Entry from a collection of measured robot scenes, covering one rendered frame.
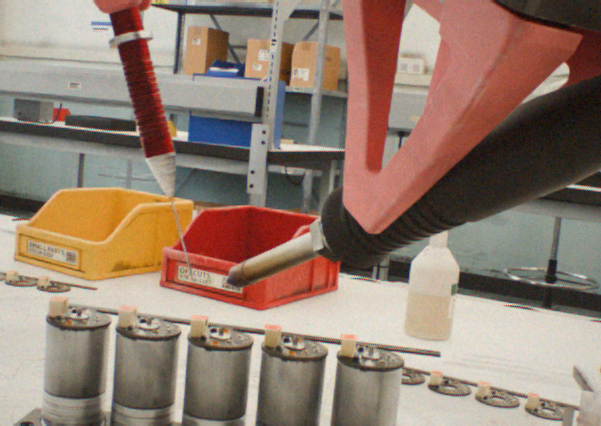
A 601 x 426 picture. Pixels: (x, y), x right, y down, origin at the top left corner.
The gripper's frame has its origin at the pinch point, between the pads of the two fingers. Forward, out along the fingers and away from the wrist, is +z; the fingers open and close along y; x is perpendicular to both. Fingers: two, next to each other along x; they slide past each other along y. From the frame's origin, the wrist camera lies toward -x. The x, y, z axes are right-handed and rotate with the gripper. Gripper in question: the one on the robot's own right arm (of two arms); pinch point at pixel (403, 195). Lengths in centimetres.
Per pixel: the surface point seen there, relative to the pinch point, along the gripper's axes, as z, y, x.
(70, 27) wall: 222, -213, -507
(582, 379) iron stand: 2.0, -3.5, 5.6
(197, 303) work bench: 28.5, -16.3, -26.0
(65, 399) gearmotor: 14.3, 4.0, -6.5
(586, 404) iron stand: 2.1, -3.0, 6.3
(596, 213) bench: 76, -204, -101
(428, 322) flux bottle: 21.0, -26.5, -14.7
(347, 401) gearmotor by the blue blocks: 9.5, -3.5, -0.7
